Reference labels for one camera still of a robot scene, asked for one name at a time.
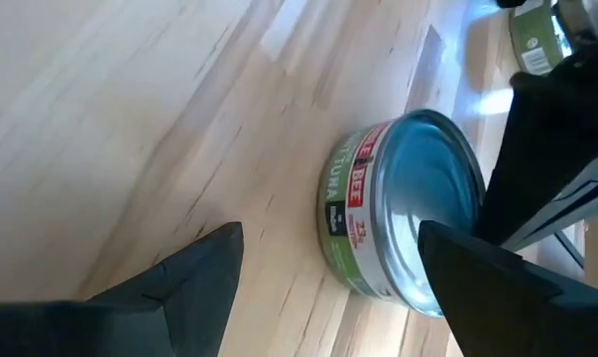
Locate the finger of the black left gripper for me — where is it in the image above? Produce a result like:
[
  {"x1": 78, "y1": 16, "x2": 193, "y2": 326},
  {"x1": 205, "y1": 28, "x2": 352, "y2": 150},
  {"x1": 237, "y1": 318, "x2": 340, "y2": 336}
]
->
[
  {"x1": 501, "y1": 156, "x2": 598, "y2": 252},
  {"x1": 476, "y1": 47, "x2": 598, "y2": 244}
]

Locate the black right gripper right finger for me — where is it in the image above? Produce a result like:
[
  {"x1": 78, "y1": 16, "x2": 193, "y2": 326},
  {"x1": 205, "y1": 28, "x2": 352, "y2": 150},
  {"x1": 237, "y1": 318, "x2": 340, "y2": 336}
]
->
[{"x1": 418, "y1": 220, "x2": 598, "y2": 357}]

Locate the Bumble Bee light tuna can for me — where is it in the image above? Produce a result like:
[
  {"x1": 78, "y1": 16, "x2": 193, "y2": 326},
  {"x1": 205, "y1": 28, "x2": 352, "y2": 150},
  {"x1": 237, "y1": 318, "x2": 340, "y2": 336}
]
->
[
  {"x1": 316, "y1": 108, "x2": 487, "y2": 318},
  {"x1": 507, "y1": 0, "x2": 598, "y2": 76}
]

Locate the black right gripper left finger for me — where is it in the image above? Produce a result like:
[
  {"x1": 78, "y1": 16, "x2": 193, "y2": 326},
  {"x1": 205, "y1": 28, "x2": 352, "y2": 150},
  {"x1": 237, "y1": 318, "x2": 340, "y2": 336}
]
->
[{"x1": 0, "y1": 221, "x2": 245, "y2": 357}]

